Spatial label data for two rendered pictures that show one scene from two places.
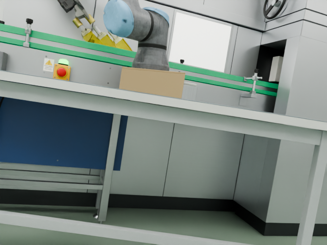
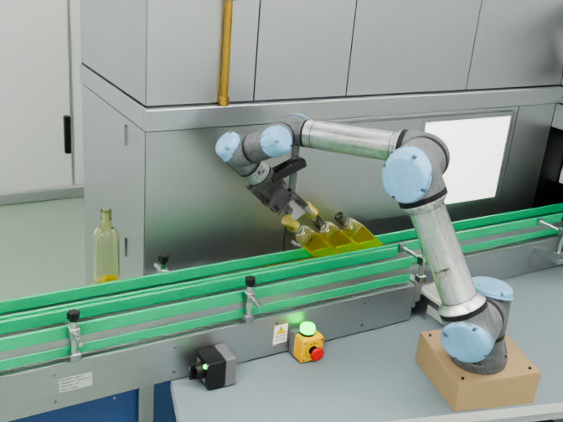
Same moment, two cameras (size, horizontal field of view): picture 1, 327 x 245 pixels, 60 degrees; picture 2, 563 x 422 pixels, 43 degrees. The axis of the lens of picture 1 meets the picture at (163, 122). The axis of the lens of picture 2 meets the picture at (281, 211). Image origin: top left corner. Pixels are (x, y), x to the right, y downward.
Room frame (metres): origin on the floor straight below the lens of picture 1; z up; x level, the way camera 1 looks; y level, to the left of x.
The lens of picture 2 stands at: (-0.31, 1.02, 1.86)
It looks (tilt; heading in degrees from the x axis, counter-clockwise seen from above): 22 degrees down; 346
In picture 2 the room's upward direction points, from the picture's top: 5 degrees clockwise
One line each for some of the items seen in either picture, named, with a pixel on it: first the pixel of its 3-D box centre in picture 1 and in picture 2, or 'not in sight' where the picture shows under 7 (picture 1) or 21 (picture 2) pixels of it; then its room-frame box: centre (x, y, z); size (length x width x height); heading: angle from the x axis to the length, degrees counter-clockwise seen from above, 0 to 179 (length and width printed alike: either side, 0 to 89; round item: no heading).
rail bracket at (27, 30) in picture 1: (27, 32); (253, 304); (1.30, 0.67, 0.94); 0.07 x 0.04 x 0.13; 18
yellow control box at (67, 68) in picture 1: (62, 73); (306, 344); (1.33, 0.50, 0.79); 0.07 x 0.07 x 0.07; 18
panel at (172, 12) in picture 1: (166, 35); (408, 167); (1.82, 0.06, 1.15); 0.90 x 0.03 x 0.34; 108
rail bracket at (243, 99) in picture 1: (251, 88); (554, 244); (1.73, -0.49, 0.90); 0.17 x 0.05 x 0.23; 18
